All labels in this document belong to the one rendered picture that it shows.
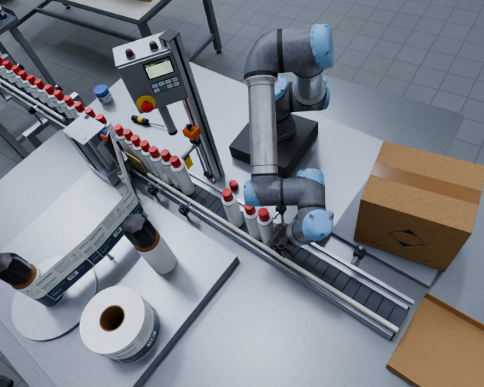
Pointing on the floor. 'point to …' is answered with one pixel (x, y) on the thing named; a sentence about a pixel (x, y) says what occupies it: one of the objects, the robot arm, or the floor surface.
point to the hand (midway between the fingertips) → (278, 238)
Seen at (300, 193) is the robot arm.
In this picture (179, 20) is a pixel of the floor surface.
